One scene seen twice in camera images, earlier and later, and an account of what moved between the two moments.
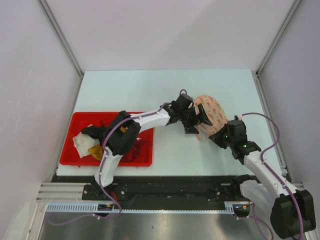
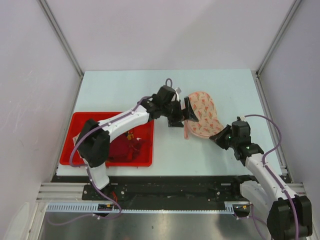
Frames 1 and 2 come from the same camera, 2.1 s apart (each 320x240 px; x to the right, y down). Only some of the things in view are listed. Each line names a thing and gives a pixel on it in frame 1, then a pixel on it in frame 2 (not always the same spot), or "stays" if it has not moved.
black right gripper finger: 221,137 stays
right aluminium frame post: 294,8 stays
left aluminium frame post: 61,35 stays
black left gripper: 190,126 → 177,121
